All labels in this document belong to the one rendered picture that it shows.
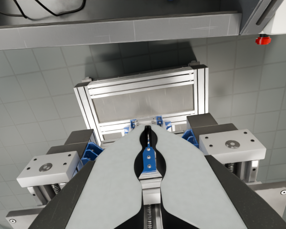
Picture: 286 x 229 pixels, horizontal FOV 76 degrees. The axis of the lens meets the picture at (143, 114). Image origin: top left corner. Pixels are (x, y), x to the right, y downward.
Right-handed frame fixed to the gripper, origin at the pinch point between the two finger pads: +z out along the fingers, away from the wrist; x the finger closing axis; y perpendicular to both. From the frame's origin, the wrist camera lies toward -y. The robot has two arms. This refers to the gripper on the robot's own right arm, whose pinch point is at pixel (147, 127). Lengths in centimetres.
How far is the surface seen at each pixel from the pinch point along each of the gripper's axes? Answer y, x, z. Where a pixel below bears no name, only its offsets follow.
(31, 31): -6.1, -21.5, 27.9
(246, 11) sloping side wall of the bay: -7.1, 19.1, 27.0
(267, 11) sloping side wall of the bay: -7.0, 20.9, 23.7
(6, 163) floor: 107, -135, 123
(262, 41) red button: 0, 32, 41
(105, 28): -5.7, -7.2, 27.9
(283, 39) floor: 11, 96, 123
